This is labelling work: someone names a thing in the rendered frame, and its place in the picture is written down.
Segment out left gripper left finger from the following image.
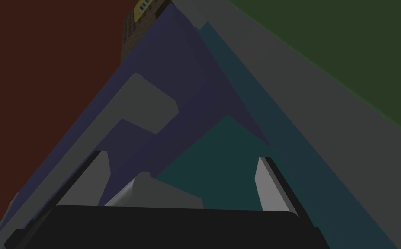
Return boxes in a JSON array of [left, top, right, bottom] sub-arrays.
[[49, 150, 111, 208]]

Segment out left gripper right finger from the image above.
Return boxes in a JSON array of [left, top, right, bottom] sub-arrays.
[[254, 156, 300, 217]]

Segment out teal cupboard panel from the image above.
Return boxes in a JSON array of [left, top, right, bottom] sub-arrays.
[[151, 21, 400, 249]]

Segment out navy blue cupboard door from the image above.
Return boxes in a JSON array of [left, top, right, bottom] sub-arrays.
[[0, 3, 272, 239]]

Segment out grey angled handle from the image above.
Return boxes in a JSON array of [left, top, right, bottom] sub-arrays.
[[0, 73, 180, 249]]

